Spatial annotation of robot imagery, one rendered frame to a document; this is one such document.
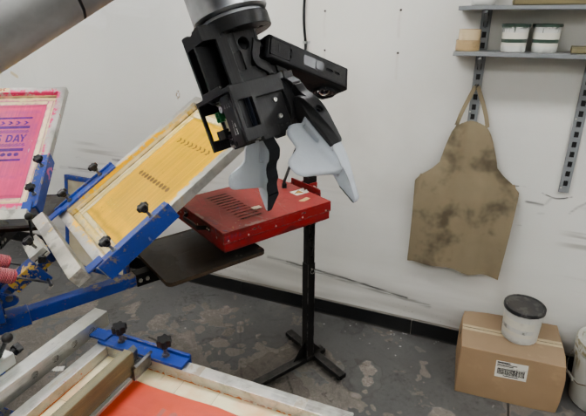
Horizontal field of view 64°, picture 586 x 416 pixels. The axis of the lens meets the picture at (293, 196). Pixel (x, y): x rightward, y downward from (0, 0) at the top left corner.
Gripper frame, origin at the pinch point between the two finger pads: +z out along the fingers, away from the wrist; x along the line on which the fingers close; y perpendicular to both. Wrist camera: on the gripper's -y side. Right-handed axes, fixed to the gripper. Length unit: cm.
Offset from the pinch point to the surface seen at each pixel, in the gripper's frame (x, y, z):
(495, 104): -91, -198, 14
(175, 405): -83, 2, 50
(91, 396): -87, 18, 37
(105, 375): -89, 14, 35
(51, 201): -249, -16, -13
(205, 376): -83, -8, 48
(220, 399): -78, -8, 54
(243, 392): -73, -13, 53
